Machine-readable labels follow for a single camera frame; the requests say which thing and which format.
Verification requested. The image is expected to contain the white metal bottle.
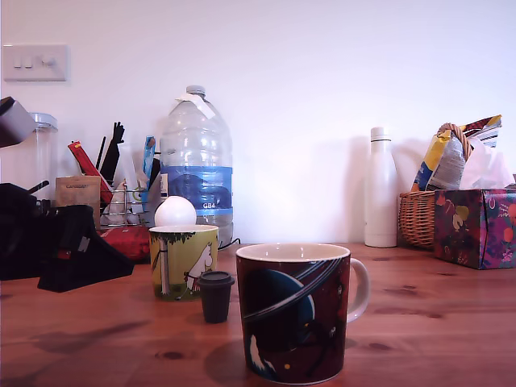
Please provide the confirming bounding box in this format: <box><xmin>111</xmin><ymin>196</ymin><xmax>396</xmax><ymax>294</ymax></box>
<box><xmin>364</xmin><ymin>126</ymin><xmax>400</xmax><ymax>248</ymax></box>

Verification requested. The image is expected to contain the clear plastic storage jar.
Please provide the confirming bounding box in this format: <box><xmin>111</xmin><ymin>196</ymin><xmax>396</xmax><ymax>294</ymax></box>
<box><xmin>30</xmin><ymin>112</ymin><xmax>59</xmax><ymax>202</ymax></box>

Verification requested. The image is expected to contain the blue packaged tool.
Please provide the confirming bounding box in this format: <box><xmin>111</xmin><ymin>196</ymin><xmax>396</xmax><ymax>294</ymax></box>
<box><xmin>143</xmin><ymin>135</ymin><xmax>158</xmax><ymax>190</ymax></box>

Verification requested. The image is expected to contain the brown paper packet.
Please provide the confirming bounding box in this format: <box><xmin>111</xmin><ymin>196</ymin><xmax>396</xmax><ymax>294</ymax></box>
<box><xmin>55</xmin><ymin>176</ymin><xmax>102</xmax><ymax>231</ymax></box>

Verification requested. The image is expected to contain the floral tissue box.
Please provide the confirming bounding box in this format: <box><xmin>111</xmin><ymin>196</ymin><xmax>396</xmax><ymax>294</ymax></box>
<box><xmin>433</xmin><ymin>187</ymin><xmax>516</xmax><ymax>271</ymax></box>

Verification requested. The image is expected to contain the dark red planet mug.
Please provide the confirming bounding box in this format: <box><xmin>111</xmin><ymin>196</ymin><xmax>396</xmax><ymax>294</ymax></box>
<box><xmin>235</xmin><ymin>242</ymin><xmax>371</xmax><ymax>385</ymax></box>

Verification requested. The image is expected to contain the yellow blue snack bag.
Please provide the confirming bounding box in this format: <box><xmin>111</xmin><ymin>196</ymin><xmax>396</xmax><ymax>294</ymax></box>
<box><xmin>410</xmin><ymin>114</ymin><xmax>503</xmax><ymax>193</ymax></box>

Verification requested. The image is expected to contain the yellow green cartoon mug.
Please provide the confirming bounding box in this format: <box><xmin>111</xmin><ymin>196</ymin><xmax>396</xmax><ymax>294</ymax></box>
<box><xmin>148</xmin><ymin>224</ymin><xmax>220</xmax><ymax>302</ymax></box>

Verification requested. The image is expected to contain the wicker basket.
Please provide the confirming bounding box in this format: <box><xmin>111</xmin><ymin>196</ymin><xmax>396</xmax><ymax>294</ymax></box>
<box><xmin>398</xmin><ymin>123</ymin><xmax>477</xmax><ymax>250</ymax></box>

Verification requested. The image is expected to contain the wire kitchen tool rack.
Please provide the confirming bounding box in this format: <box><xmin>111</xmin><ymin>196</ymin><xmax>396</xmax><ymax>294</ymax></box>
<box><xmin>99</xmin><ymin>185</ymin><xmax>162</xmax><ymax>227</ymax></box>

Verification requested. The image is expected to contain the black coffee capsule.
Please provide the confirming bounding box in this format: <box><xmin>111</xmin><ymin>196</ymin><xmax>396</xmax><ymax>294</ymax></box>
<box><xmin>196</xmin><ymin>270</ymin><xmax>236</xmax><ymax>325</ymax></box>

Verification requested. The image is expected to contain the white tissue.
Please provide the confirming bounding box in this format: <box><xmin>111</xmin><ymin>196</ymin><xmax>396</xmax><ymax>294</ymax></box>
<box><xmin>459</xmin><ymin>139</ymin><xmax>516</xmax><ymax>190</ymax></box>

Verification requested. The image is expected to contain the pale grey robot camera box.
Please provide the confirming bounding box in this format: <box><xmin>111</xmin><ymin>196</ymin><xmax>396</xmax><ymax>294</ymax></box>
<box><xmin>0</xmin><ymin>96</ymin><xmax>37</xmax><ymax>148</ymax></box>

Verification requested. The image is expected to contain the white wall light switch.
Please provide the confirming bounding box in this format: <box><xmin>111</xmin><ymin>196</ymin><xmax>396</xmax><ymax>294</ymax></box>
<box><xmin>2</xmin><ymin>44</ymin><xmax>69</xmax><ymax>83</ymax></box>

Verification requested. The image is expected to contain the small white round camera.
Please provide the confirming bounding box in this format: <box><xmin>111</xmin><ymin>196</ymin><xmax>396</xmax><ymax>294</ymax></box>
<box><xmin>154</xmin><ymin>195</ymin><xmax>198</xmax><ymax>228</ymax></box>

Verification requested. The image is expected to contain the thin black stick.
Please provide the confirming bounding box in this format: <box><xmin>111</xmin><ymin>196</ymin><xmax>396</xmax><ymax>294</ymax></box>
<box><xmin>94</xmin><ymin>135</ymin><xmax>107</xmax><ymax>171</ymax></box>

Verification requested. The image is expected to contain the large clear water bottle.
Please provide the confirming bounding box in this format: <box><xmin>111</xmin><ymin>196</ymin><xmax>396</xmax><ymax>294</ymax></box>
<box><xmin>159</xmin><ymin>85</ymin><xmax>235</xmax><ymax>248</ymax></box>

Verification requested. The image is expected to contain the black kitchen utensils bundle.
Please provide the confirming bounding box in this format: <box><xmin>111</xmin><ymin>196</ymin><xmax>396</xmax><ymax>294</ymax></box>
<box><xmin>99</xmin><ymin>120</ymin><xmax>127</xmax><ymax>190</ymax></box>

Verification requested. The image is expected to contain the red pouch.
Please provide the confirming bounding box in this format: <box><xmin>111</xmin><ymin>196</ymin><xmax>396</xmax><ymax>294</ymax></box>
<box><xmin>98</xmin><ymin>225</ymin><xmax>152</xmax><ymax>265</ymax></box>

